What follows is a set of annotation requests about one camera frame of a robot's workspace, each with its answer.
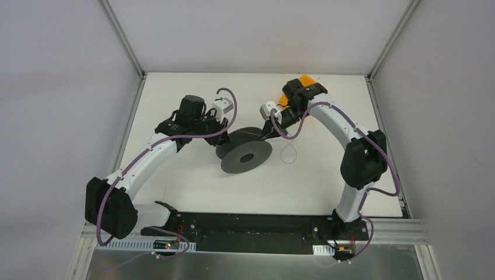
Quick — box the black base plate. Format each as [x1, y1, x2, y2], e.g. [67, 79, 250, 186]
[163, 211, 369, 255]

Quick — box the white cable duct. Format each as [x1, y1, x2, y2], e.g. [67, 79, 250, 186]
[96, 239, 196, 253]
[312, 245, 335, 256]

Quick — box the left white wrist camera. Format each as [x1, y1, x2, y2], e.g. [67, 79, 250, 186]
[212, 97, 233, 118]

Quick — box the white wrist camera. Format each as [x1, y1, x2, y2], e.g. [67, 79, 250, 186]
[212, 97, 233, 118]
[259, 101, 278, 120]

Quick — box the black cable spool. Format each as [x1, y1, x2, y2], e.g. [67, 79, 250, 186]
[215, 127, 273, 174]

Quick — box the right white cable duct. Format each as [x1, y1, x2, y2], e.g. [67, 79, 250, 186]
[312, 245, 335, 256]

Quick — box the left white cable duct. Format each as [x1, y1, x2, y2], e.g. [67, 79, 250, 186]
[96, 239, 196, 253]

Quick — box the orange plastic bin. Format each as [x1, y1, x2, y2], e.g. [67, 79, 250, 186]
[277, 75, 317, 108]

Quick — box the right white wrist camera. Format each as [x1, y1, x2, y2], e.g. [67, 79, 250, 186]
[259, 101, 278, 120]

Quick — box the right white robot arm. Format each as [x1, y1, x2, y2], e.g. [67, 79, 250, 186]
[260, 79, 388, 239]

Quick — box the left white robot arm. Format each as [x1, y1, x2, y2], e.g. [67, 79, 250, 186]
[85, 94, 236, 239]

